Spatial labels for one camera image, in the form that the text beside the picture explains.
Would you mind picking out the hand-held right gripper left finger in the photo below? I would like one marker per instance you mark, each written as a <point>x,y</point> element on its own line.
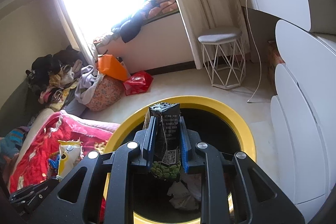
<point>153,140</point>

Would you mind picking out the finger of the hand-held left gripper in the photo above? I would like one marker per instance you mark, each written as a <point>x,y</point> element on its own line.
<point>34,195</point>

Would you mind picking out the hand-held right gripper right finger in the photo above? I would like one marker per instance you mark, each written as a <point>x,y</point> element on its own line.
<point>183,150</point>

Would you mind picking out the black green pea snack packet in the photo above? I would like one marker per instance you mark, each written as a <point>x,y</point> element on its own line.
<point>168,134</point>

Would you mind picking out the blue wrapper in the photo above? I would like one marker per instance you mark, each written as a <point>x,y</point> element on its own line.
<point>54,161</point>

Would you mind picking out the white plastic bag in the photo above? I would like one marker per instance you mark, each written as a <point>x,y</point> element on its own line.
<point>181,195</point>

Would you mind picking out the yellow and white snack packet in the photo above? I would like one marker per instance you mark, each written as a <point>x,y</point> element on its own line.
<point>68,158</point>

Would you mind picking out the yellow rimmed black trash bin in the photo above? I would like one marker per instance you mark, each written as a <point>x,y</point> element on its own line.
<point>210,103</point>

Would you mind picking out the red floral blanket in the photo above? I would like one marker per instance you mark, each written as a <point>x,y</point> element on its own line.
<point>34,155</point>

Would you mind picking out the blue patterned blanket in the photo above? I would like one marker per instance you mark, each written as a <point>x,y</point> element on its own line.
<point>13,142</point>

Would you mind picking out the red plastic bag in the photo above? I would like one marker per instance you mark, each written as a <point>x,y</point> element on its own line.
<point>137,82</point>

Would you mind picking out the floral fabric bag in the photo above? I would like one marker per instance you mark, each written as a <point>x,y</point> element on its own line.
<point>105,94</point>

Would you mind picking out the orange shopping bag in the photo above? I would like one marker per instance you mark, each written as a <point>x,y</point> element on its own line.
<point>113,66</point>

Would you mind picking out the lavender cloth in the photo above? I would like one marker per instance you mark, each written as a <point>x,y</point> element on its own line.
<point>85,85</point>

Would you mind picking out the grey upholstered headboard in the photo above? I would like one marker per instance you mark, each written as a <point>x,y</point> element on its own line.
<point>15,108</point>

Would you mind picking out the white window seat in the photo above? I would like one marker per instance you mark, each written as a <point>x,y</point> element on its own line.
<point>162,37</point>

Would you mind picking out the red and white clothes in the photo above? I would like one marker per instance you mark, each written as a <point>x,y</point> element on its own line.
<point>103,39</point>

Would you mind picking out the pile of clothes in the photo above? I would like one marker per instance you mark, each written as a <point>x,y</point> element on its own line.
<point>52,77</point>

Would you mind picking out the white dressing table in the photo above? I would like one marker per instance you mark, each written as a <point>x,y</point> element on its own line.
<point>296,108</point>

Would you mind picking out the cream curtain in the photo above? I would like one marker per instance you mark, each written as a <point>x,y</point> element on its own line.
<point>204,3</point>
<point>78,37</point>

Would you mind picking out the orange patterned quilt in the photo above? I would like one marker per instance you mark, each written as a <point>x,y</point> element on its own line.
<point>162,3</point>

